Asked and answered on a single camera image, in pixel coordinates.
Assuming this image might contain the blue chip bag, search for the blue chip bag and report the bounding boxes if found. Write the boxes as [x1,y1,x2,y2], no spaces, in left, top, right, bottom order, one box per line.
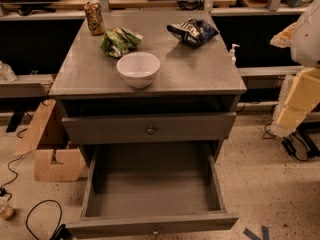
[167,18,219,47]

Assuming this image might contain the clear plastic cup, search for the clear plastic cup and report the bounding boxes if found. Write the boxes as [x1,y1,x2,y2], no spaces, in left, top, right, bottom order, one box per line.
[0,197,14,219]

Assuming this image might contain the clear plastic bag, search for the clear plastic bag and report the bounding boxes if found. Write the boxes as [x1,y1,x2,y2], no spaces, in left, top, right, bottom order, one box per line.
[0,61,17,83]

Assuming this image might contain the green jalapeno chip bag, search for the green jalapeno chip bag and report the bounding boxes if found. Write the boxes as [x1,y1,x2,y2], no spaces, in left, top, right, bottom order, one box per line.
[100,28,143,58]

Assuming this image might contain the white pump bottle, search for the white pump bottle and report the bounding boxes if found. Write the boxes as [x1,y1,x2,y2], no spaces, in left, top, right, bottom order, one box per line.
[229,44,240,65]

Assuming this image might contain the wooden block stand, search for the wooden block stand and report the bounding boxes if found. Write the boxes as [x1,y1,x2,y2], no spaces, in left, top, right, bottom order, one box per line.
[13,99,86,182]

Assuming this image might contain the grey open bottom drawer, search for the grey open bottom drawer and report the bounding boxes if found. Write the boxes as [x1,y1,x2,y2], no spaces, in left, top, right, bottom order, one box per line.
[67,141,238,239]

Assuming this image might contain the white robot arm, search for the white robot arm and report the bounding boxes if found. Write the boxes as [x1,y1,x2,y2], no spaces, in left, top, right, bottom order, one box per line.
[270,0,320,137]

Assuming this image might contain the black power adapter cable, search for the black power adapter cable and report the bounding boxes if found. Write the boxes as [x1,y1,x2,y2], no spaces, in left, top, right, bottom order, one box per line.
[262,122,312,163]

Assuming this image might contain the brown drink can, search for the brown drink can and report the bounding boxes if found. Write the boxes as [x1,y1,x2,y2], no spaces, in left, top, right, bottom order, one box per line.
[84,0,104,35]

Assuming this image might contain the grey drawer cabinet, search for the grey drawer cabinet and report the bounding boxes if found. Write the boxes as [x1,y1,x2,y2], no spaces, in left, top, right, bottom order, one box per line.
[50,10,246,159]

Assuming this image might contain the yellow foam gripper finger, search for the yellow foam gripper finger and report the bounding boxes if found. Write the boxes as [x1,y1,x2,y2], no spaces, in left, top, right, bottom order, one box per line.
[270,23,296,48]
[270,67,320,137]

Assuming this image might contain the white ceramic bowl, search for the white ceramic bowl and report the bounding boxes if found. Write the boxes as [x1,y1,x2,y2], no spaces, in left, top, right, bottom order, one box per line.
[117,52,160,88]

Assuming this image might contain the black floor cable left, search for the black floor cable left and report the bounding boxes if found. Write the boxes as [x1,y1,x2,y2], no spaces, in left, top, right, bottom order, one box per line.
[0,127,74,240]

